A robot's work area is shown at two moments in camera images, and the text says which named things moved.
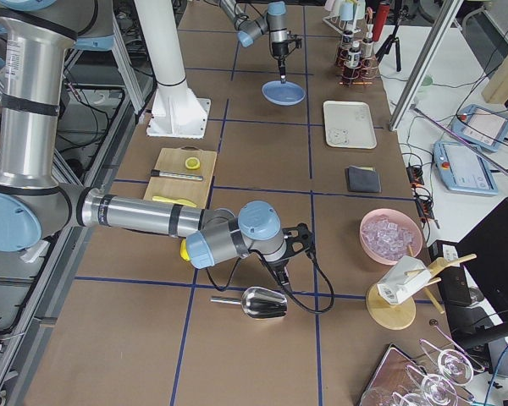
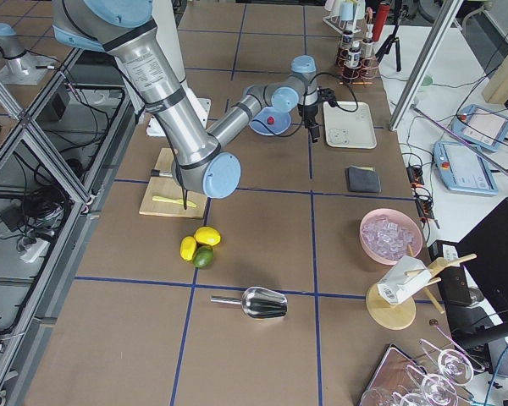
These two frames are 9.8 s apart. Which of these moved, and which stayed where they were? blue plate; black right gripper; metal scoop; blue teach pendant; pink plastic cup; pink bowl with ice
Moved: blue plate; black right gripper
Stayed: blue teach pendant; metal scoop; pink plastic cup; pink bowl with ice
